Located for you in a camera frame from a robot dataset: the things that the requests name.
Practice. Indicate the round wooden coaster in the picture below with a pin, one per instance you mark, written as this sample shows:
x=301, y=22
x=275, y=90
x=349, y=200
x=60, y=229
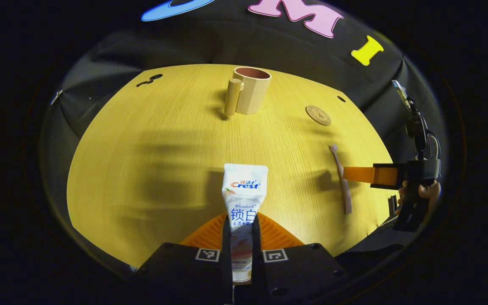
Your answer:
x=318, y=115

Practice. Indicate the white toothbrush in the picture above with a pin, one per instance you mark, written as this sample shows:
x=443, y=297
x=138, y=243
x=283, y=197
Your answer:
x=340, y=173

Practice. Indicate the beige cup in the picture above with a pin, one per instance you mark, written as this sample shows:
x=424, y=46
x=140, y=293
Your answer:
x=252, y=93

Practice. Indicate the wooden desktop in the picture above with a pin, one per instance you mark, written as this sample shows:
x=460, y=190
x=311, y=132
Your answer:
x=142, y=169

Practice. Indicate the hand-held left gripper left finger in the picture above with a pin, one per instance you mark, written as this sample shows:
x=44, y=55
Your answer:
x=227, y=271

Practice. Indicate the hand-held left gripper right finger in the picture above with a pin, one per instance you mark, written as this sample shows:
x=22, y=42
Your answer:
x=257, y=271

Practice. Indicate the black backdrop cloth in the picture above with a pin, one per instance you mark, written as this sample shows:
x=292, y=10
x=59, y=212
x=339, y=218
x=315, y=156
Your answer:
x=295, y=55

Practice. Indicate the black desk clamp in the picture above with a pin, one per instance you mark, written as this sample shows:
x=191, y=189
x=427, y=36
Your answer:
x=392, y=205

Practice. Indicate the white toothpaste tube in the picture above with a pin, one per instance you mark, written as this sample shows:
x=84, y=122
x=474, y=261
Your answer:
x=244, y=195

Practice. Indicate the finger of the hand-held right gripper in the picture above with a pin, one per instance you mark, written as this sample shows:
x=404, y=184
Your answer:
x=362, y=174

